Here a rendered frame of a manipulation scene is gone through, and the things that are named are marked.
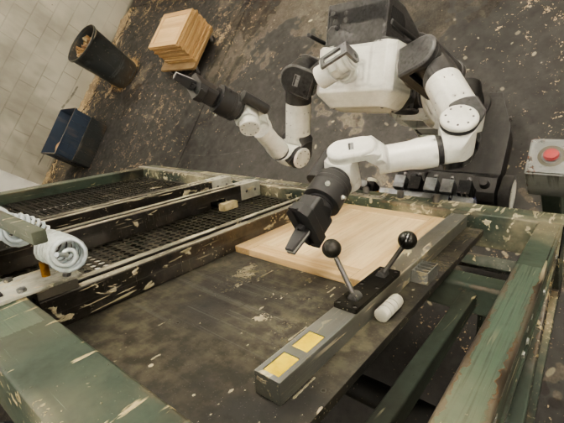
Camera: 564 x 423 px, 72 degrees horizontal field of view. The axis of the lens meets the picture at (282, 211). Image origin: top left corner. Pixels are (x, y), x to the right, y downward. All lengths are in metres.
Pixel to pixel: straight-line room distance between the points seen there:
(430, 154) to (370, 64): 0.40
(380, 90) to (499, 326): 0.70
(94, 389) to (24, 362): 0.13
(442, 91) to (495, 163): 1.27
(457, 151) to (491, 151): 1.38
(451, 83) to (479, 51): 1.86
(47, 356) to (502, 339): 0.67
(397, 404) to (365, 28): 0.96
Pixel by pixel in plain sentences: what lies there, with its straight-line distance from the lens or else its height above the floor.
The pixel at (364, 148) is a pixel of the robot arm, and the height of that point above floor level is 1.48.
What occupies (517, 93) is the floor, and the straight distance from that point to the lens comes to 2.66.
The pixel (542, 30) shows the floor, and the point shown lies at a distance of 2.90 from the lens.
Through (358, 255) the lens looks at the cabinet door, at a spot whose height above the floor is 1.24.
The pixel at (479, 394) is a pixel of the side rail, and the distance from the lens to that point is 0.61.
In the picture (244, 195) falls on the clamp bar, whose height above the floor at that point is 0.98.
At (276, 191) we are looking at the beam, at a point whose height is 0.89.
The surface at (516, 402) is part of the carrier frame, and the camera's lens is 1.40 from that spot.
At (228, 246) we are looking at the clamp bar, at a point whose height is 1.38.
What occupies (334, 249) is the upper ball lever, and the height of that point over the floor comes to 1.54.
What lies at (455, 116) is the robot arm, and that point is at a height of 1.42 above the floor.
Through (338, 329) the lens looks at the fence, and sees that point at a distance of 0.71.
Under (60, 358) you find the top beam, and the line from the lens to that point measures 0.64.
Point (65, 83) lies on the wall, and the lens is 6.40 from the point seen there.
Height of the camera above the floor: 2.19
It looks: 50 degrees down
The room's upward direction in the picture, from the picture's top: 58 degrees counter-clockwise
